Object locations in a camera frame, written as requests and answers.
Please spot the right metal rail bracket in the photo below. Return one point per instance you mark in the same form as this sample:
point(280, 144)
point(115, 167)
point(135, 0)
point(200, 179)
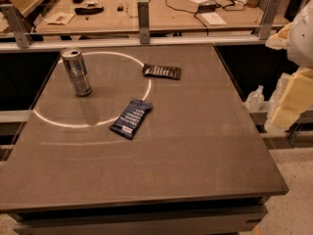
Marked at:
point(264, 29)

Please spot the middle metal rail bracket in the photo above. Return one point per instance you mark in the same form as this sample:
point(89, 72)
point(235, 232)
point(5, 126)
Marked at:
point(144, 21)

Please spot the left metal rail bracket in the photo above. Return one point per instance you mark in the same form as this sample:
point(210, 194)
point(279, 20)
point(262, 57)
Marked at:
point(20, 28)

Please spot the blue rxbar blueberry wrapper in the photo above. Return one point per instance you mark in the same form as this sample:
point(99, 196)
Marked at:
point(131, 118)

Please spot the wooden background desk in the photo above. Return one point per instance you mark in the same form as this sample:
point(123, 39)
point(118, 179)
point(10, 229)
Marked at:
point(165, 15)

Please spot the clear sanitizer bottle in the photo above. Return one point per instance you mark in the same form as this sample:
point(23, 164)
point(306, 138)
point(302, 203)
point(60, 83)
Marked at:
point(255, 99)

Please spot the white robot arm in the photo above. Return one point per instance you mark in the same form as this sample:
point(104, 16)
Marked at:
point(300, 42)

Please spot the dark chocolate bar wrapper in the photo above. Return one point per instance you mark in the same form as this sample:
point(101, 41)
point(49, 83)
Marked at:
point(161, 71)

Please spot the black device on desk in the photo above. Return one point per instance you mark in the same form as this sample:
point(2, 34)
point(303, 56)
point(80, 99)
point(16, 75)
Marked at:
point(89, 11)

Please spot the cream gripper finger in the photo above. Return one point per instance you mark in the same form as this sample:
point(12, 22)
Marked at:
point(279, 40)
point(292, 97)

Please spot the white paper card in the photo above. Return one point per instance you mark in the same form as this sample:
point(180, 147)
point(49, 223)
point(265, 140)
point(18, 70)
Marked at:
point(59, 18)

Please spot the silver energy drink can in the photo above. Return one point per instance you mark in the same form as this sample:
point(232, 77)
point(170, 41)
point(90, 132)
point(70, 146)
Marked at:
point(76, 71)

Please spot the metal rail bracket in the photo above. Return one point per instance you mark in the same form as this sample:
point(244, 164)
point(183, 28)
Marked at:
point(20, 28)
point(144, 21)
point(264, 29)

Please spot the small black block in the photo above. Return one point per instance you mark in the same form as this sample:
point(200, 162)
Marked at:
point(120, 8)

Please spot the horizontal metal rail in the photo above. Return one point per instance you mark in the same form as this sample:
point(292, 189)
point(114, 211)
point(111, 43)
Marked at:
point(47, 46)

